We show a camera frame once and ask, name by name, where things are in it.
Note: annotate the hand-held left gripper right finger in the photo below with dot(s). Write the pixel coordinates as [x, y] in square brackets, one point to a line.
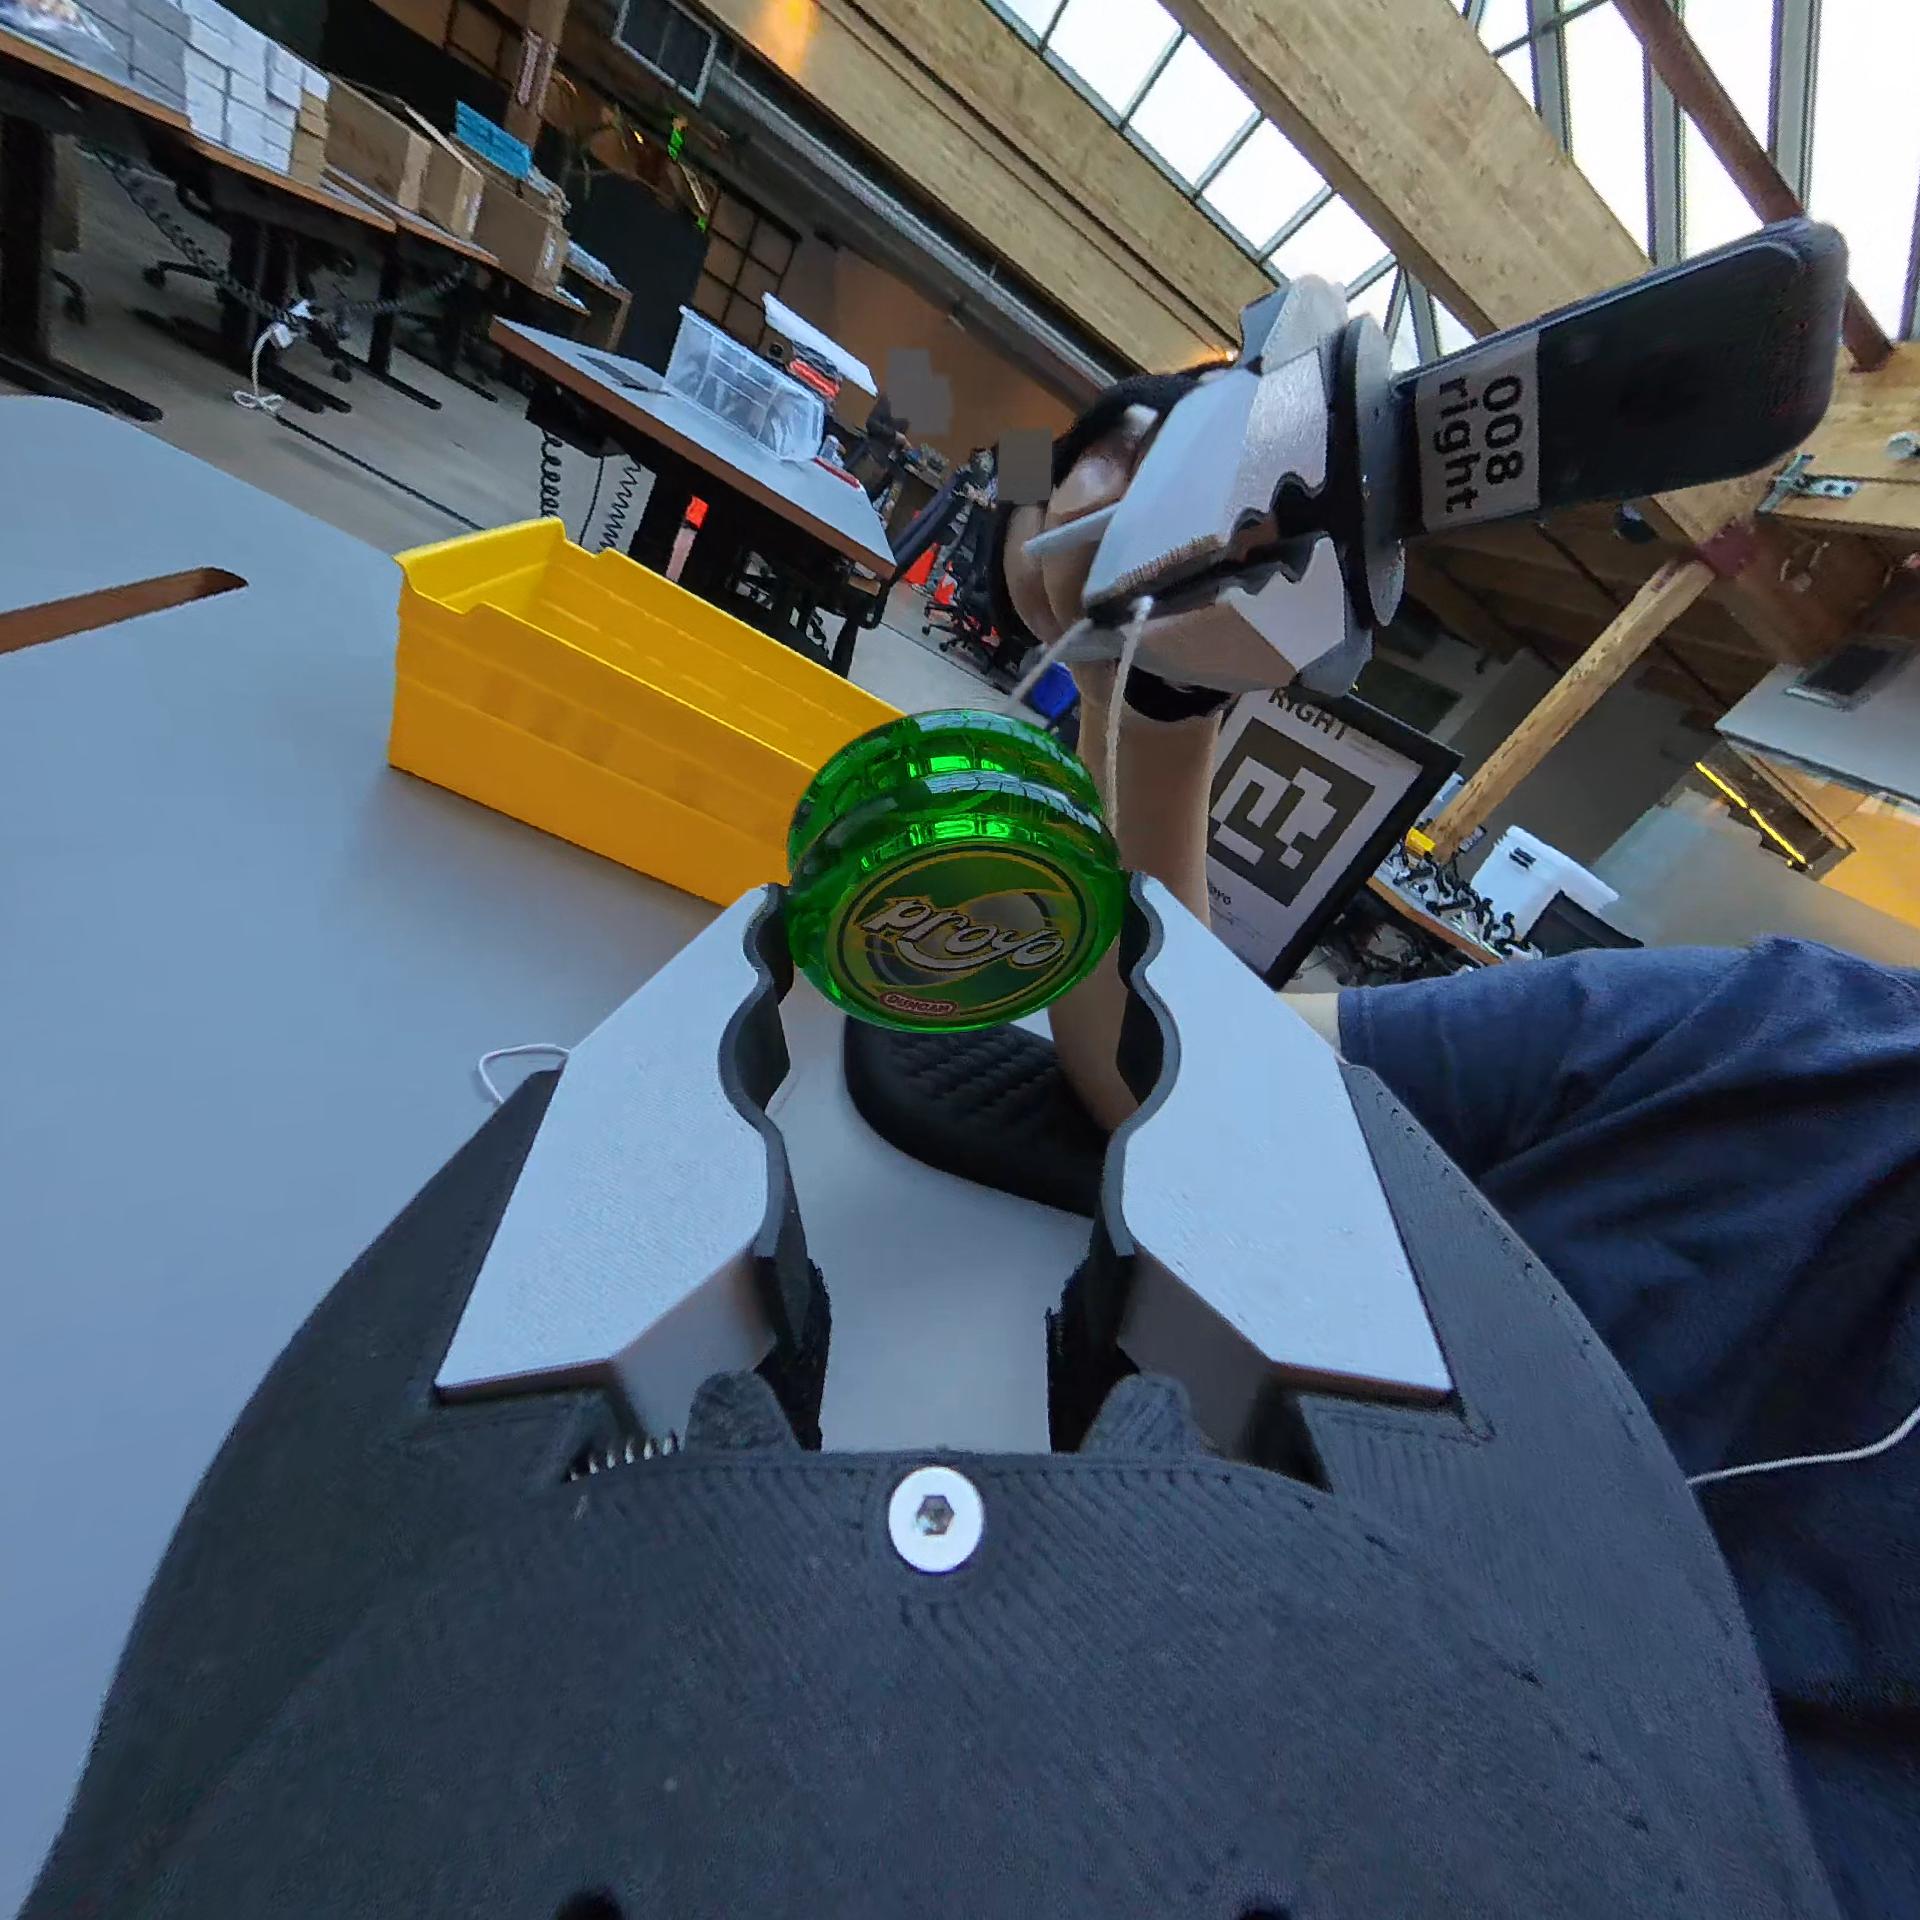
[1283, 1200]

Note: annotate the person's right hand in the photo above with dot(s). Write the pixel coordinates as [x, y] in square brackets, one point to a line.
[1073, 524]

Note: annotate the stack of white boxes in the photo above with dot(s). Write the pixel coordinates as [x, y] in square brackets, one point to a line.
[226, 66]

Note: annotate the black framed marker sign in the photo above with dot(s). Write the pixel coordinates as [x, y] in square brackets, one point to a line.
[1313, 826]

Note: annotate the green transparent yoyo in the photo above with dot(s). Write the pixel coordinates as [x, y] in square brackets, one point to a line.
[954, 885]

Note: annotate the blue box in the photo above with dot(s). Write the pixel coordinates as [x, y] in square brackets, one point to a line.
[493, 141]

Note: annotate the wooden top desk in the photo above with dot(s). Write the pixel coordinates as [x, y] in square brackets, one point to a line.
[182, 148]

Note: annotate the slanted wooden post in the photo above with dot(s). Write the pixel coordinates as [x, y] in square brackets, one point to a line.
[1590, 691]

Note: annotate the grey top desk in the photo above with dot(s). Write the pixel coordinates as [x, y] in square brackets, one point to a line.
[706, 434]

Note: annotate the black textured pad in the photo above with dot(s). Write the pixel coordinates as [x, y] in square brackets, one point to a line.
[975, 1108]

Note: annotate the yellow plastic bin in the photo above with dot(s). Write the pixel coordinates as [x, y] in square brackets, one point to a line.
[599, 704]

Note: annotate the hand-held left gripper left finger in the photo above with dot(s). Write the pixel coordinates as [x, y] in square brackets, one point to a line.
[630, 1200]

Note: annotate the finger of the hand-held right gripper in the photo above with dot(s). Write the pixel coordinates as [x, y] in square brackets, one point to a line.
[1277, 628]
[1214, 465]

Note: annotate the clear plastic storage bin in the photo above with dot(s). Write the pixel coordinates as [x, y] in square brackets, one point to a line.
[743, 382]

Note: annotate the cluttered desk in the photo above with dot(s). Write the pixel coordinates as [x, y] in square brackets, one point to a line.
[1442, 901]

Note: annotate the white plastic tub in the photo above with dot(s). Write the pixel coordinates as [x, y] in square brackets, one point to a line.
[1547, 877]

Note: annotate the cardboard box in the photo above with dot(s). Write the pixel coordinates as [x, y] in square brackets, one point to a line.
[394, 148]
[522, 233]

